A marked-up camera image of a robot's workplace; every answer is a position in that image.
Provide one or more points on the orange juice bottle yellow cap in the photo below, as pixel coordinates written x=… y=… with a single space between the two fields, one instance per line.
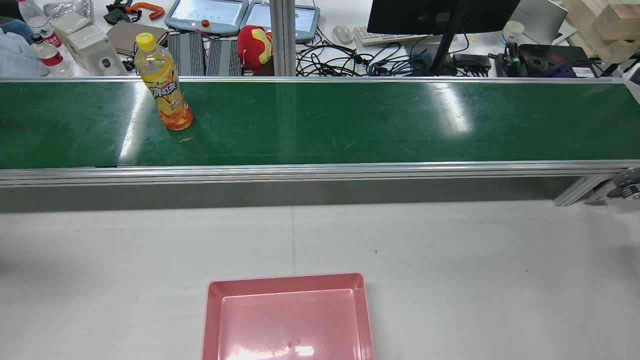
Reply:
x=165 y=85

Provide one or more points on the pink plastic basket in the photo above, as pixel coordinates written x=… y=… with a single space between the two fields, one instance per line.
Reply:
x=287 y=320

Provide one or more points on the green belt conveyor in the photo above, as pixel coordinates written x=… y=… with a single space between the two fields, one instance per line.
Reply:
x=350 y=125

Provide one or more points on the white computer mouse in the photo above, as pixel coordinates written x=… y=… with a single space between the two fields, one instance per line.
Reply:
x=342 y=34

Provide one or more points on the red yellow plush toy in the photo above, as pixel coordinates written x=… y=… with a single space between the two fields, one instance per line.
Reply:
x=254 y=47

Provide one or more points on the black ribbed heat sink box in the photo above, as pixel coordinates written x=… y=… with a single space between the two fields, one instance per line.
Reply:
x=223 y=57
x=186 y=54

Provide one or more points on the white keyboard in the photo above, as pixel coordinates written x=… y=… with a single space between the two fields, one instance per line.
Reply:
x=385 y=37

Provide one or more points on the black monitor stand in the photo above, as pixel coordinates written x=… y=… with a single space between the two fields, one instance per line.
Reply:
x=446 y=45

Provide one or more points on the grey teach pendant red button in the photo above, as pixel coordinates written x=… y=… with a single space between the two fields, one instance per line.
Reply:
x=206 y=15

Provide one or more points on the black computer monitor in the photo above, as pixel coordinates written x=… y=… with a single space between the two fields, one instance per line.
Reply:
x=440 y=15

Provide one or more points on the brown flat notebook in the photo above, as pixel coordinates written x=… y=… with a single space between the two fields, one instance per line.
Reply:
x=135 y=37

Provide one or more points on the orange clamp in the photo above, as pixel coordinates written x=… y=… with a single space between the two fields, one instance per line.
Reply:
x=147 y=10

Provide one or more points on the white paper cup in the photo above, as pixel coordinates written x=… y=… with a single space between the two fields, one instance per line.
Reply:
x=512 y=31

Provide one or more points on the white box device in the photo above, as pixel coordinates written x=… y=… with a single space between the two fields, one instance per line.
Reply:
x=95 y=50

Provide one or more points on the black equipment case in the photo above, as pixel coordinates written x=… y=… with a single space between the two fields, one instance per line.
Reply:
x=550 y=59

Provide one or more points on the aluminium conveyor leg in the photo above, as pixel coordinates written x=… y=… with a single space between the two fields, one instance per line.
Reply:
x=580 y=191

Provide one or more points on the clear water bottle black cap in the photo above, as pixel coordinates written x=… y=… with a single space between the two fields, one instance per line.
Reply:
x=50 y=56

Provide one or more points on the clear plastic bag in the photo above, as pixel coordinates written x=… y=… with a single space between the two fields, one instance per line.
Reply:
x=70 y=15

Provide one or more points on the silver conveyor roller motor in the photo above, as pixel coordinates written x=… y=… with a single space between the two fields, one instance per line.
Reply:
x=627 y=186

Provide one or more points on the clear water bottle white cap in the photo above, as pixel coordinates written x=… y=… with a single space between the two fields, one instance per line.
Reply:
x=36 y=20

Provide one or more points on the pale wooden blocks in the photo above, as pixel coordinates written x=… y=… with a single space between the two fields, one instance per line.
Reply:
x=607 y=25

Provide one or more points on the light blue cloth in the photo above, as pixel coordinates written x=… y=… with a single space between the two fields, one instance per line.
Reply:
x=15 y=55

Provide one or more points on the aluminium profile post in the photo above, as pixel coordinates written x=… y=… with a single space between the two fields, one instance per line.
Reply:
x=283 y=37

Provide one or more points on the small black bracket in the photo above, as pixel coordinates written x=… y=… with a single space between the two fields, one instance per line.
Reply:
x=115 y=15

